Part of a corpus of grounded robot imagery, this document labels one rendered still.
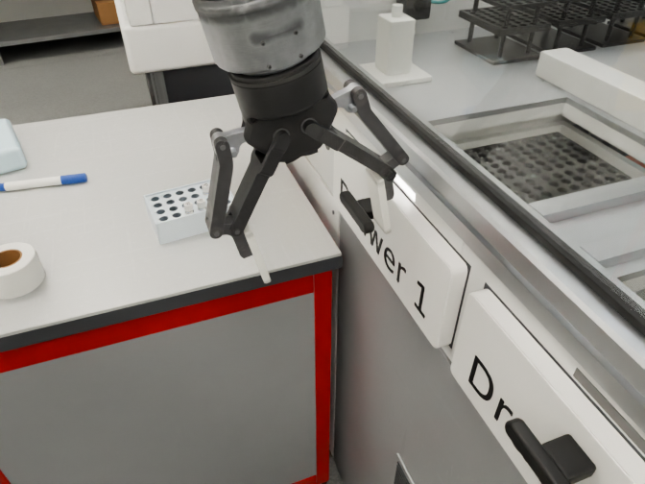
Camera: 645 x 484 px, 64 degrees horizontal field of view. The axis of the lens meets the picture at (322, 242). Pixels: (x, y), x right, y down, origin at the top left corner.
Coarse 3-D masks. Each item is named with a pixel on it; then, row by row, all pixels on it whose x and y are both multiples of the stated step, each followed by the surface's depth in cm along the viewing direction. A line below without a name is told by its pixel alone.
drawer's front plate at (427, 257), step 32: (352, 160) 63; (352, 192) 66; (352, 224) 68; (416, 224) 52; (416, 256) 53; (448, 256) 48; (416, 288) 54; (448, 288) 48; (416, 320) 56; (448, 320) 50
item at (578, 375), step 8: (576, 368) 36; (576, 376) 36; (584, 376) 36; (584, 384) 36; (592, 384) 35; (592, 392) 35; (600, 400) 35; (608, 400) 34; (608, 408) 34; (616, 416) 34; (624, 424) 33; (632, 432) 33; (632, 440) 33; (640, 440) 32; (640, 448) 32
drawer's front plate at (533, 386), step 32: (480, 320) 44; (512, 320) 42; (480, 352) 45; (512, 352) 40; (544, 352) 39; (480, 384) 46; (512, 384) 41; (544, 384) 37; (512, 416) 42; (544, 416) 38; (576, 416) 35; (512, 448) 43; (608, 448) 33; (608, 480) 33; (640, 480) 31
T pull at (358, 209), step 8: (344, 192) 59; (344, 200) 59; (352, 200) 58; (360, 200) 58; (368, 200) 58; (352, 208) 57; (360, 208) 57; (368, 208) 57; (352, 216) 57; (360, 216) 55; (368, 216) 56; (360, 224) 55; (368, 224) 55; (368, 232) 55
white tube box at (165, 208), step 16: (160, 192) 80; (176, 192) 81; (192, 192) 81; (160, 208) 77; (176, 208) 78; (160, 224) 74; (176, 224) 75; (192, 224) 76; (160, 240) 75; (176, 240) 77
